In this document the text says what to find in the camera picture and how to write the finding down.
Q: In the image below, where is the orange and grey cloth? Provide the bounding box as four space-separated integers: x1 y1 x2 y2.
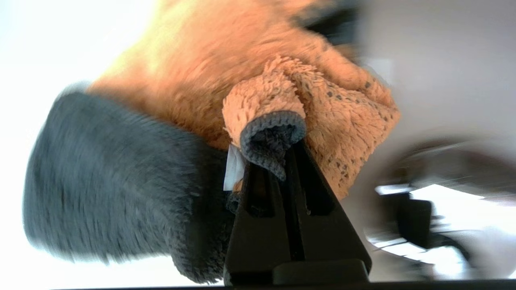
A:
22 0 402 285

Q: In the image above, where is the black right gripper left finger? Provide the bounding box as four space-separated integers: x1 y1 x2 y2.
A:
223 160 293 286

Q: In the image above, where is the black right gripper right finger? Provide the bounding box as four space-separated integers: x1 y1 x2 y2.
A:
284 139 372 272

